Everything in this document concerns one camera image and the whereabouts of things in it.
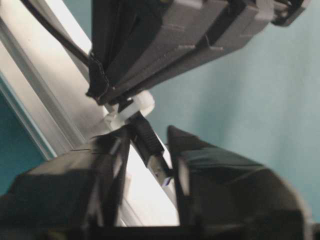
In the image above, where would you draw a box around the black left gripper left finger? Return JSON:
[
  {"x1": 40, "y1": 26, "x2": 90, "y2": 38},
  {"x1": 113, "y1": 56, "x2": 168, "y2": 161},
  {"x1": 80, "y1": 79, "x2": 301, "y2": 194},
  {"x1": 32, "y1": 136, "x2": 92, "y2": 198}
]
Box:
[{"x1": 0, "y1": 127, "x2": 130, "y2": 240}]

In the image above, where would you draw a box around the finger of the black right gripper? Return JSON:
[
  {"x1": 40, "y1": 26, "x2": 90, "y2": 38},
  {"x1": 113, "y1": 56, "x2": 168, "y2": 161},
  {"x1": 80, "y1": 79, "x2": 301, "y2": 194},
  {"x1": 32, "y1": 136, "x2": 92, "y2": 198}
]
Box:
[
  {"x1": 86, "y1": 0, "x2": 175, "y2": 103},
  {"x1": 107, "y1": 0, "x2": 305, "y2": 104}
]

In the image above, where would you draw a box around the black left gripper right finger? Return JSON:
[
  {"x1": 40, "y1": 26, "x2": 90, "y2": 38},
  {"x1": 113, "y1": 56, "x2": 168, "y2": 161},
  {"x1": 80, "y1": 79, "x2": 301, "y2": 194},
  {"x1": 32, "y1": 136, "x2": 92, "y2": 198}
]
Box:
[{"x1": 167, "y1": 126, "x2": 314, "y2": 240}]

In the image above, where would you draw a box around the black USB cable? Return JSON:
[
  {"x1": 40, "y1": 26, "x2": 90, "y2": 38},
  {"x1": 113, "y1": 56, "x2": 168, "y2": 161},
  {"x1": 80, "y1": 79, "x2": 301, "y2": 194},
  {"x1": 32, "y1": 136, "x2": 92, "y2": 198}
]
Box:
[{"x1": 21, "y1": 0, "x2": 176, "y2": 187}]

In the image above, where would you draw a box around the white zip-tie ring middle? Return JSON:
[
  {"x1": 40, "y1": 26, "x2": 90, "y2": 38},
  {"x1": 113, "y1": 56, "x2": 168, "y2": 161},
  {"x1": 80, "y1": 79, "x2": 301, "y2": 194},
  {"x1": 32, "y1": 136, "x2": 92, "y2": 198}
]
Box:
[{"x1": 103, "y1": 90, "x2": 155, "y2": 131}]

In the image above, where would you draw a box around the aluminium rail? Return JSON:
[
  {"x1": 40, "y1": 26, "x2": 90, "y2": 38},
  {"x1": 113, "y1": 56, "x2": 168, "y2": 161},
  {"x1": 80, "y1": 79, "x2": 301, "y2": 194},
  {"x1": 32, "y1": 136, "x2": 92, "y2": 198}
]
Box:
[{"x1": 0, "y1": 0, "x2": 179, "y2": 226}]

